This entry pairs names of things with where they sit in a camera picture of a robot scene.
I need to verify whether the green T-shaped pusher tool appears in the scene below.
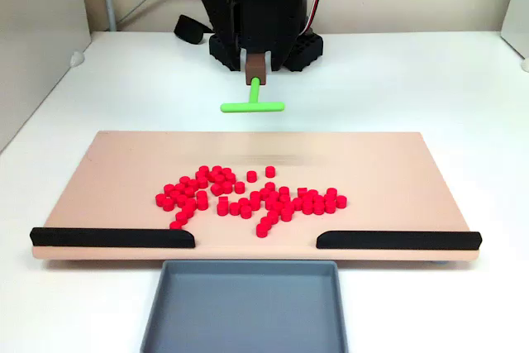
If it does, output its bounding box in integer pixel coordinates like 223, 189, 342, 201
220, 50, 286, 115

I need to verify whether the beige flat board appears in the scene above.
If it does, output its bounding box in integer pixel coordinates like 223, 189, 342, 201
31, 130, 483, 265

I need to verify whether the grey rectangular tray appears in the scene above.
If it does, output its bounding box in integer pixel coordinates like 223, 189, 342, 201
139, 260, 350, 353

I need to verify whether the black strap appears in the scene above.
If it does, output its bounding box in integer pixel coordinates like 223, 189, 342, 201
173, 14, 216, 45

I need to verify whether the black board edge rail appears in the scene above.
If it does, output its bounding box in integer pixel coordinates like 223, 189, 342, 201
29, 227, 196, 250
316, 229, 483, 250

